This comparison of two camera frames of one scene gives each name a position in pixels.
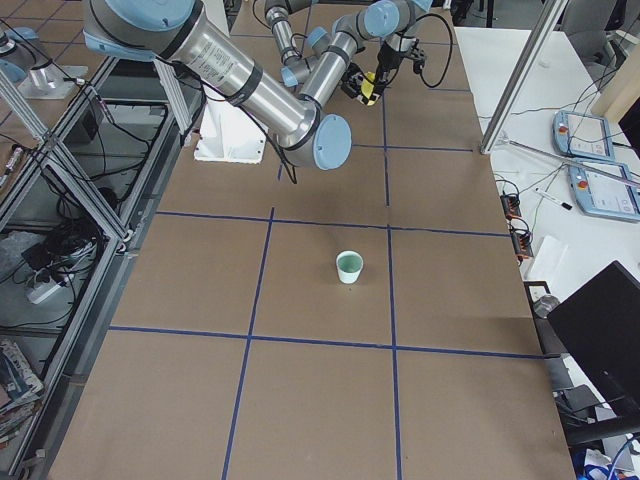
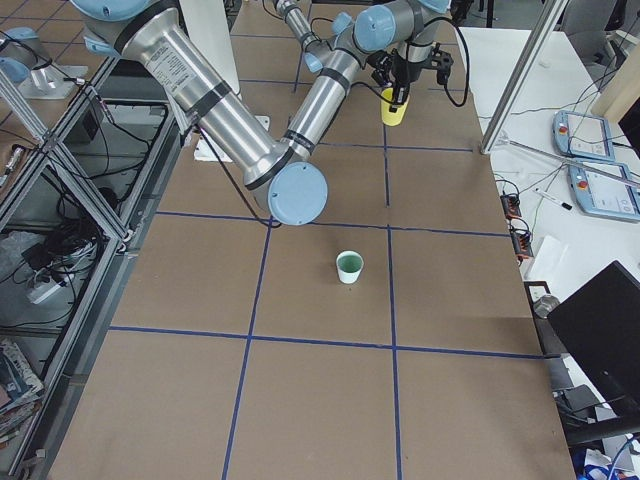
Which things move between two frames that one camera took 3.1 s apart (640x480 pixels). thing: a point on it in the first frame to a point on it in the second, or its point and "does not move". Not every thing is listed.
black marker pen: (563, 204) does not move
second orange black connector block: (522, 244) does not move
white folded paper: (548, 263) does not move
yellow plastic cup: (367, 87) to (391, 119)
